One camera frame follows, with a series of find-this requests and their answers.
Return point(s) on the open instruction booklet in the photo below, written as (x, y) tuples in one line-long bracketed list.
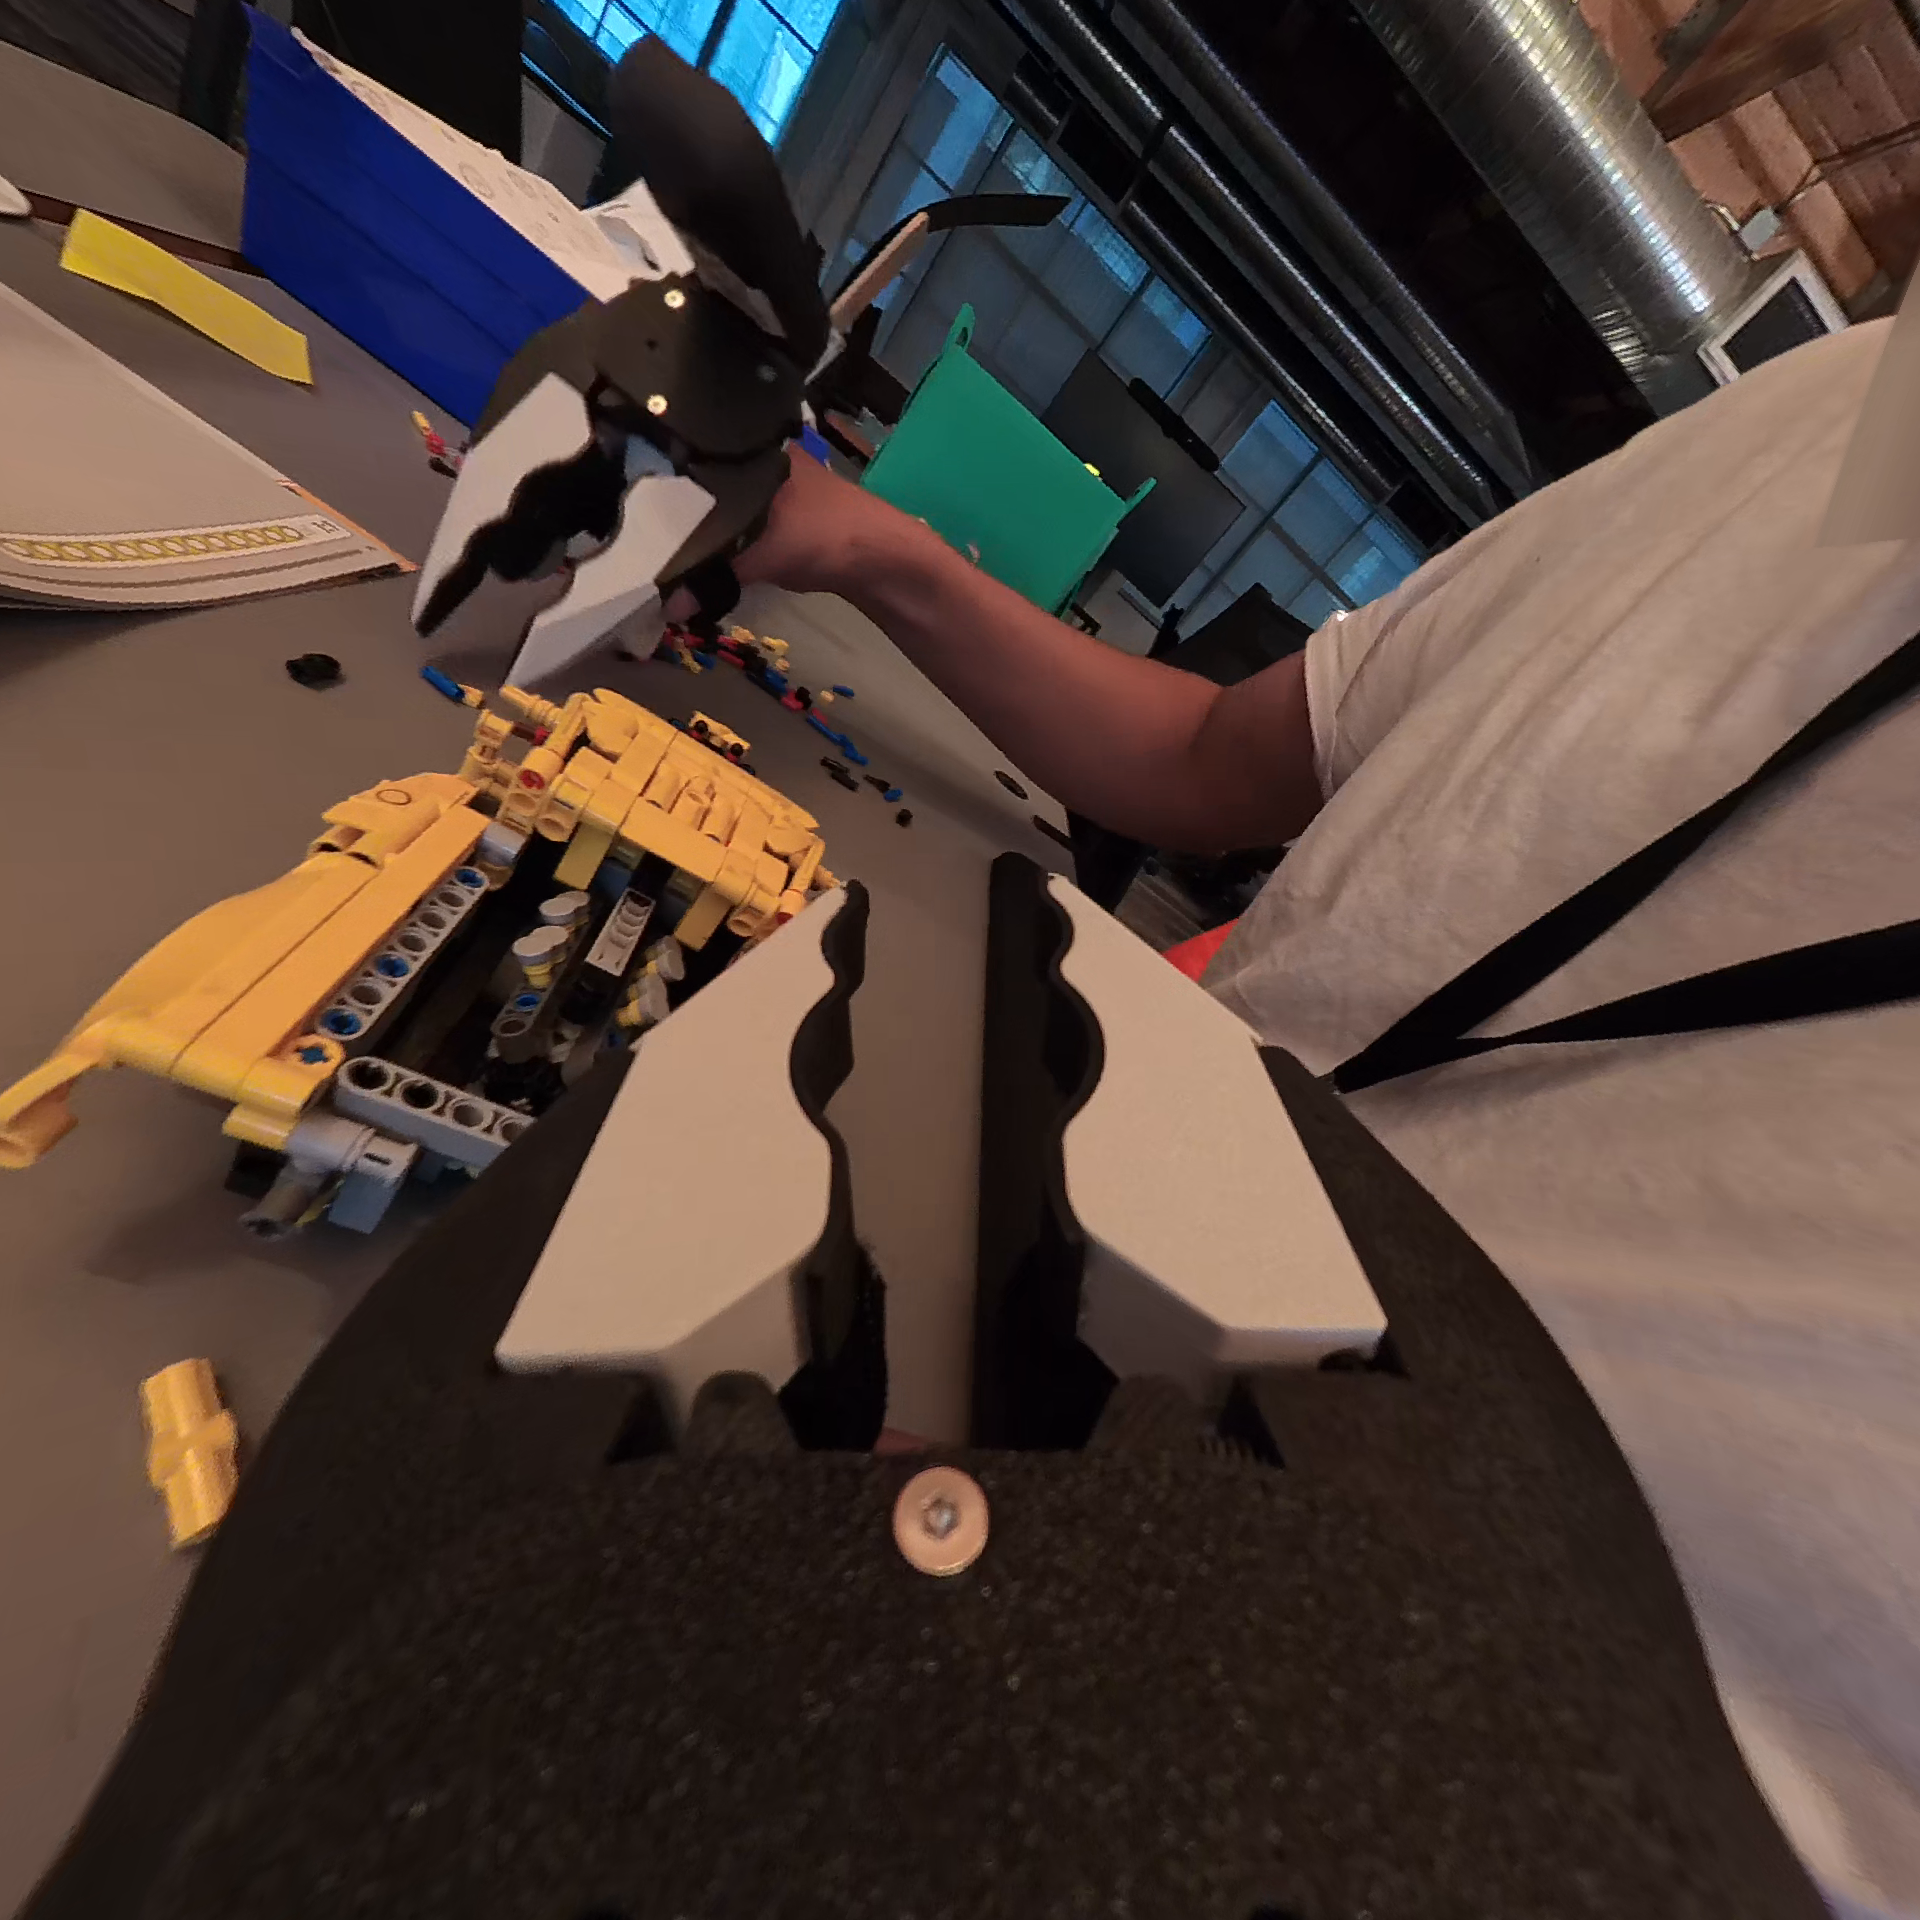
[(118, 483)]

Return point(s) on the person's right forearm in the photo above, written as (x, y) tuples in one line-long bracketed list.
[(1050, 675)]

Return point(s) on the white crumpled paper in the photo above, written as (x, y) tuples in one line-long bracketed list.
[(511, 187)]

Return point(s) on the green box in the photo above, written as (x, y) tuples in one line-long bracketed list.
[(990, 464)]

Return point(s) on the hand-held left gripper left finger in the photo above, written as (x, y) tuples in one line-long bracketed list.
[(661, 1201)]

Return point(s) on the blue plastic bin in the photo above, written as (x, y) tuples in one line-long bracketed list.
[(378, 268)]

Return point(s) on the silver air duct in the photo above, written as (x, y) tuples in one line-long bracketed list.
[(1560, 164)]

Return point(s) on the yellow brick car model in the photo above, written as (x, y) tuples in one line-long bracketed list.
[(674, 795)]

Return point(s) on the yellow sticky note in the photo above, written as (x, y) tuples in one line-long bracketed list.
[(182, 293)]

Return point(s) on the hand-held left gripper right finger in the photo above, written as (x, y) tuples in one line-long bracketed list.
[(1216, 1201)]

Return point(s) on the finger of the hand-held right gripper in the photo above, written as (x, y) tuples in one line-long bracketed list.
[(481, 483), (646, 539)]

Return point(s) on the grey desk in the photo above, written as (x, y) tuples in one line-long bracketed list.
[(152, 720)]

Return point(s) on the large pile of brick pins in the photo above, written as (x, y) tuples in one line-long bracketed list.
[(750, 654)]

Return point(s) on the small yellow brick connector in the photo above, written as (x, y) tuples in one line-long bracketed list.
[(188, 1447)]

